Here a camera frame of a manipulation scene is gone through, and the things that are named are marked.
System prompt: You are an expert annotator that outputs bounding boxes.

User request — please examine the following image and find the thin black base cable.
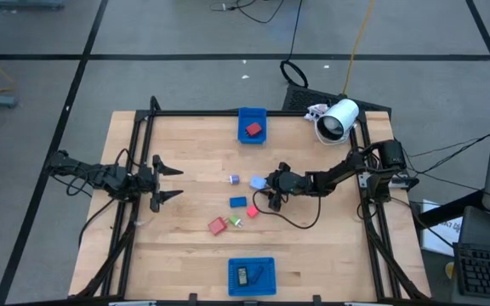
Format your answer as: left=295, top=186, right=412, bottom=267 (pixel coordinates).
left=77, top=196, right=118, bottom=250

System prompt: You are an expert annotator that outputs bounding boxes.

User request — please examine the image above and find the white bundled fan cable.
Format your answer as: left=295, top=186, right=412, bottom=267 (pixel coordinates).
left=304, top=103, right=331, bottom=124

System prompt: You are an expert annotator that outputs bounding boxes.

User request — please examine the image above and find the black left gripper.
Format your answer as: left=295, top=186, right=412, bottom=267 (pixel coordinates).
left=135, top=154, right=185, bottom=213

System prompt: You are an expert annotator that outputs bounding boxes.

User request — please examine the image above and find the black desk beam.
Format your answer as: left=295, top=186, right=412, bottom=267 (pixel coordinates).
left=417, top=190, right=484, bottom=230

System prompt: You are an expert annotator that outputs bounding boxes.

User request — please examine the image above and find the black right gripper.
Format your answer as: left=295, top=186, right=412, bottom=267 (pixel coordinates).
left=265, top=161, right=294, bottom=213

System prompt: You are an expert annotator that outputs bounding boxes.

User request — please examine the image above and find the white paper sheet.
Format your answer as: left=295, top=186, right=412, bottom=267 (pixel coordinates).
left=420, top=198, right=464, bottom=258

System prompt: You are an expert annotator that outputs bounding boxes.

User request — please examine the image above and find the blue plastic basket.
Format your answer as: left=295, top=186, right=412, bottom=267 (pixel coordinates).
left=237, top=106, right=269, bottom=145
left=226, top=257, right=277, bottom=298

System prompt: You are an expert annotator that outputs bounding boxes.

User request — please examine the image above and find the thin black power cable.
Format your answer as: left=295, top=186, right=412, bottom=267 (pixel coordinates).
left=406, top=132, right=490, bottom=159

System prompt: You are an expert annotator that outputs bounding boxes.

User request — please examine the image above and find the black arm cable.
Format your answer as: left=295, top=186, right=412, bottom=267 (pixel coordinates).
left=57, top=148, right=144, bottom=199
left=252, top=189, right=322, bottom=230

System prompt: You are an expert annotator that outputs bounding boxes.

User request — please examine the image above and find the black looped floor cable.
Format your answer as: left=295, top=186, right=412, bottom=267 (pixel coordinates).
left=279, top=0, right=310, bottom=89

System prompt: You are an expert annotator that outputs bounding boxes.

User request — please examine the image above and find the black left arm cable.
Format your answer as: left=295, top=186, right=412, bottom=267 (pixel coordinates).
left=57, top=148, right=144, bottom=199

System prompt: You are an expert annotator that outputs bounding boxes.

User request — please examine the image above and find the black aluminium table frame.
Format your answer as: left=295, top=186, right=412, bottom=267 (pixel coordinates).
left=72, top=95, right=431, bottom=301

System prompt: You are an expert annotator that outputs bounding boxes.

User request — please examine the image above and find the black keyboard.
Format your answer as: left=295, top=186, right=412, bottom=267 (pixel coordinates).
left=452, top=241, right=490, bottom=303

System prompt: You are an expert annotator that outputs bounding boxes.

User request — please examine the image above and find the thin black floor cable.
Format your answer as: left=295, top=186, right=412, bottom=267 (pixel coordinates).
left=209, top=0, right=287, bottom=25

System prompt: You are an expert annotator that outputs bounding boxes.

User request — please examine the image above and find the dark grey flat device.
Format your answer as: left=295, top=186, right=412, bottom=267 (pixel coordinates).
left=457, top=206, right=490, bottom=256

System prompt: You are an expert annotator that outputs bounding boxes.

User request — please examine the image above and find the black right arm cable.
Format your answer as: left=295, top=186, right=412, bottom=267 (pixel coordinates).
left=252, top=189, right=322, bottom=230

